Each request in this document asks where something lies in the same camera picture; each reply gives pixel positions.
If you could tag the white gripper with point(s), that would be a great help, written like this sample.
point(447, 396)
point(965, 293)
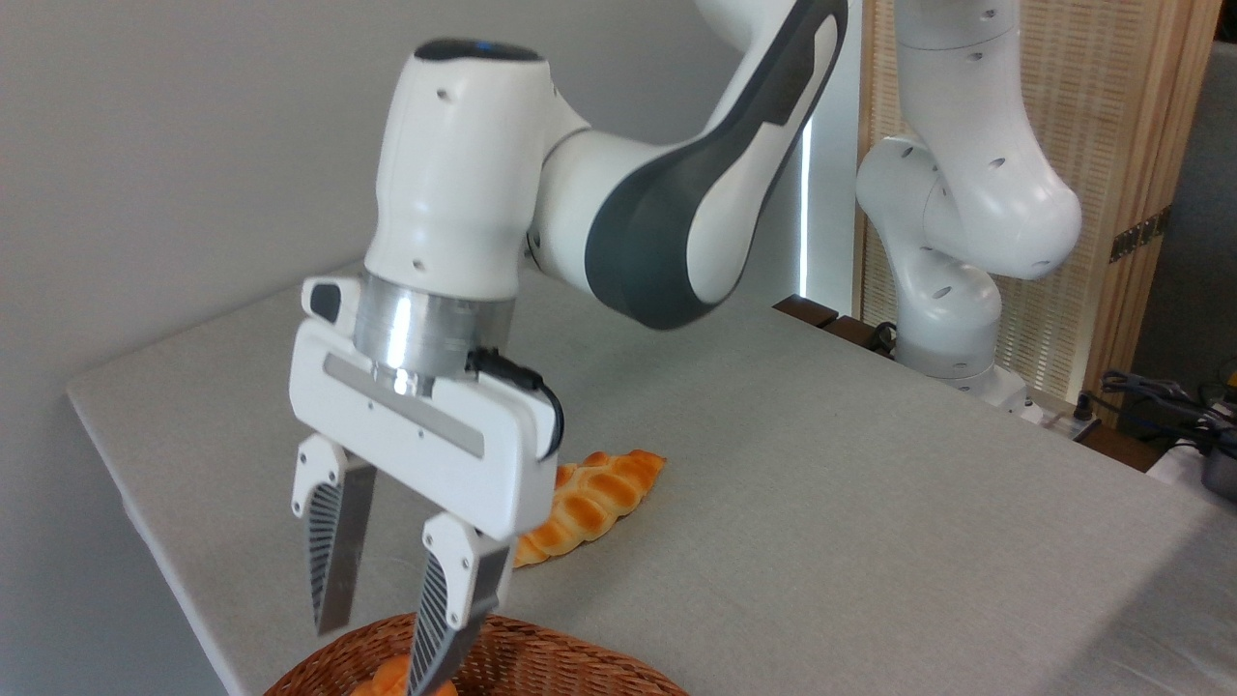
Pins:
point(464, 454)

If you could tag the round orange bread bun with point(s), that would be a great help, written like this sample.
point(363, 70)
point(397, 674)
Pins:
point(387, 681)

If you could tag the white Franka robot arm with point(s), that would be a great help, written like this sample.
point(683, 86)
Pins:
point(454, 193)

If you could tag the braided golden bread loaf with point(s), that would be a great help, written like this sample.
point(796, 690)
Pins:
point(609, 488)

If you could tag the brown wicker basket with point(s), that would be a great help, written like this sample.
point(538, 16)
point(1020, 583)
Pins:
point(551, 667)

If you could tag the light grey tablecloth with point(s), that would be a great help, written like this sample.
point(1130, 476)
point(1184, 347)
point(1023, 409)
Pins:
point(870, 532)

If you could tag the white power strip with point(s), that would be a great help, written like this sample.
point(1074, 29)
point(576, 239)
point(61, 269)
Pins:
point(1058, 420)

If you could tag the dark metal screen hinge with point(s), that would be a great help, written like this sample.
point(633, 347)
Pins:
point(1140, 235)

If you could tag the grey metal pot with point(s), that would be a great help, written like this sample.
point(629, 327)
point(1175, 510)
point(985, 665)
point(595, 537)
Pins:
point(1222, 474)

